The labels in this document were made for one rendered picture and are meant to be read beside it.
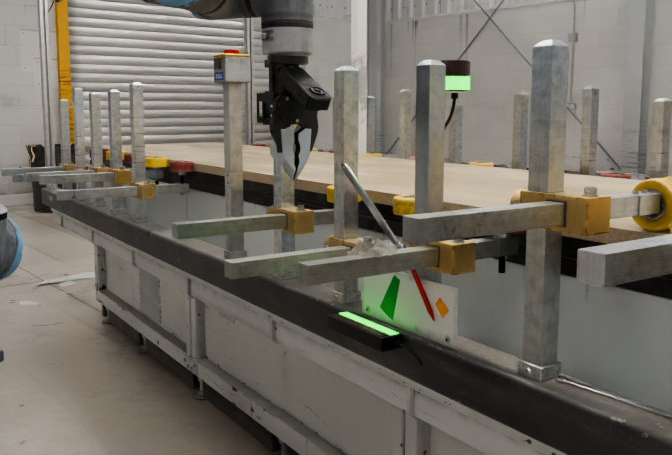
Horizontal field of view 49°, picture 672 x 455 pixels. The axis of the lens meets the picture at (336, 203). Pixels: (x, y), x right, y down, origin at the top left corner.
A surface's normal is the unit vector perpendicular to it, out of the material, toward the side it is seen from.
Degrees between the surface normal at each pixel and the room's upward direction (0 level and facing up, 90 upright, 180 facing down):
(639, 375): 90
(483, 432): 90
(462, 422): 90
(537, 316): 90
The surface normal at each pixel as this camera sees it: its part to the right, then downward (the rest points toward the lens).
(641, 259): 0.55, 0.11
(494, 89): -0.77, 0.08
